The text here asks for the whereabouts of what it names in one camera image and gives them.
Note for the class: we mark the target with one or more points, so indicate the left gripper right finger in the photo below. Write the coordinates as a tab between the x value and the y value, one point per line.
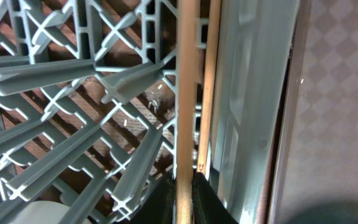
207	207

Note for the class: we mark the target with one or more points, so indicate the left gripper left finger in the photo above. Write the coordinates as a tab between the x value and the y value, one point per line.
158	208

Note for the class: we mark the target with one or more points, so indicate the wooden chopstick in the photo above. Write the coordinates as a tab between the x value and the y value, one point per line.
208	84
187	66

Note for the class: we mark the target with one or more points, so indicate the grey dishwasher rack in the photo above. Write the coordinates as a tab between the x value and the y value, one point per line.
90	103

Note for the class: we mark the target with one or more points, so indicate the dark brown serving tray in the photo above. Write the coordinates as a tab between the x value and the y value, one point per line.
315	168

